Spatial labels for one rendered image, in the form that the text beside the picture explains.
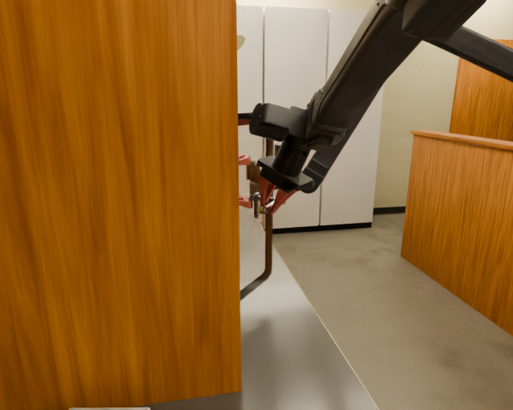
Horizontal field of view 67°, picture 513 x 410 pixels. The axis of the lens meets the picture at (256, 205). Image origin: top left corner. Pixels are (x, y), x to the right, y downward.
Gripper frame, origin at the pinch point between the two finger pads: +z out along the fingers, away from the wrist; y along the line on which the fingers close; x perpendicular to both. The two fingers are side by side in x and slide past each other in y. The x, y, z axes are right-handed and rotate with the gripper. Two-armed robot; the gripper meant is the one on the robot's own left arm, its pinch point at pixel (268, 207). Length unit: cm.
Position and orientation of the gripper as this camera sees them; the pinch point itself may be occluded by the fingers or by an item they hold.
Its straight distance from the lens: 80.7
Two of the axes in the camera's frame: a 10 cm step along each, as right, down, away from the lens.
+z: -3.6, 8.2, 4.5
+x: 5.1, -2.4, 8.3
